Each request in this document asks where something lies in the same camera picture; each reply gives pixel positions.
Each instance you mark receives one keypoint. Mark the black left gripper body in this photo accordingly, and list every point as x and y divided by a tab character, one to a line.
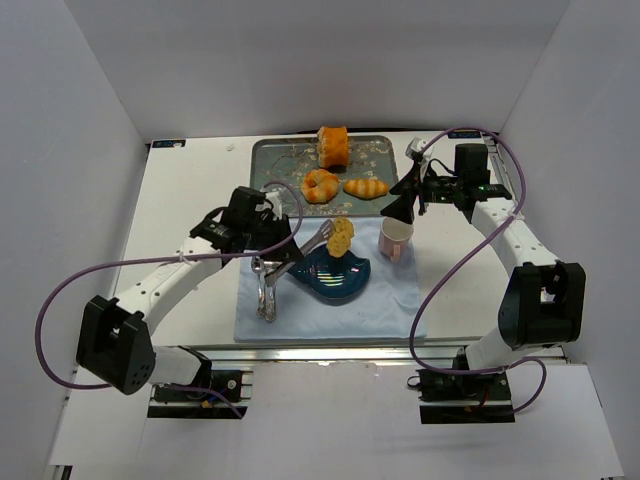
279	238

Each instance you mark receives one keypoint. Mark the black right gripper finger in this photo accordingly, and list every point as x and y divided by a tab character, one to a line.
408	182
400	209

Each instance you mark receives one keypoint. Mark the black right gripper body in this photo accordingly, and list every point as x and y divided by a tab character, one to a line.
416	185

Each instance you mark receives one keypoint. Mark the silver metal tongs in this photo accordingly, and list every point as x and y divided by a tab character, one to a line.
321	236

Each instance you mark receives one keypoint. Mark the round orange croissant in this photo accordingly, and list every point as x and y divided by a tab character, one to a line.
319	186

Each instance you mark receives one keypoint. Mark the herb bread slice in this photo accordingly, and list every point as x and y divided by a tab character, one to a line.
340	239

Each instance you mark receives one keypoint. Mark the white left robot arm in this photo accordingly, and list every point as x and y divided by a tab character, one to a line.
115	342

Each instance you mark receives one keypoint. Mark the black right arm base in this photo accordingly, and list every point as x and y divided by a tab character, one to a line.
448	399

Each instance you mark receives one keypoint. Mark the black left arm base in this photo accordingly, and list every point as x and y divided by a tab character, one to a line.
225	396

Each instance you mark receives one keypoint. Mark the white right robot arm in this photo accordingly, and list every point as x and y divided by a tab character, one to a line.
542	306

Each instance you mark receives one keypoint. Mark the striped bread roll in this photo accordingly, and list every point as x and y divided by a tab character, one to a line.
366	188

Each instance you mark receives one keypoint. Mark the tall orange bread loaf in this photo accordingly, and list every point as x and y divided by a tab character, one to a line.
333	147

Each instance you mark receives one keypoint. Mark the pink mug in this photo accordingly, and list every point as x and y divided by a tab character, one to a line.
394	238

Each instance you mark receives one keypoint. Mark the silver spoon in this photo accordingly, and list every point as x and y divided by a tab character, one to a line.
257	266

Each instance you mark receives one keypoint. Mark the silver knife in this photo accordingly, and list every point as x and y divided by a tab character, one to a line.
270	309

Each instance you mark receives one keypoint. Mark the floral metal tray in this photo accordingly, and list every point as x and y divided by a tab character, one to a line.
289	159

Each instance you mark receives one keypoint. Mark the silver fork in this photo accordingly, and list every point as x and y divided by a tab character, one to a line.
265	301

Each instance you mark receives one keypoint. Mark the dark blue leaf plate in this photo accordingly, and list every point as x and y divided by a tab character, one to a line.
332	279

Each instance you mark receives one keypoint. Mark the light blue cloth mat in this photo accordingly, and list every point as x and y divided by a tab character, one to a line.
385	309

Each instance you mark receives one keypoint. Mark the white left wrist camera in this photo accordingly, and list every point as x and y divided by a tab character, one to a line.
272	202

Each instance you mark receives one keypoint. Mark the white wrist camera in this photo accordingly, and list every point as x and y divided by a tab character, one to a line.
415	150
272	202

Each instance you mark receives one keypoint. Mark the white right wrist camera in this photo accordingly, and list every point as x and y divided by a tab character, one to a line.
415	150

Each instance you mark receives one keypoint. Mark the aluminium frame rail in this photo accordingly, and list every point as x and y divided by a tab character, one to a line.
437	353

